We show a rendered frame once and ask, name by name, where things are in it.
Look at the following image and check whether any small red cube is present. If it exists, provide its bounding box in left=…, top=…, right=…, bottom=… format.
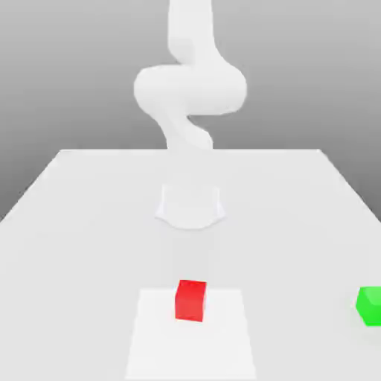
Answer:
left=174, top=278, right=208, bottom=323

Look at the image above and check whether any small green cube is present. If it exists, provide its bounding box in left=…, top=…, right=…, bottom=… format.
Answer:
left=355, top=286, right=381, bottom=327

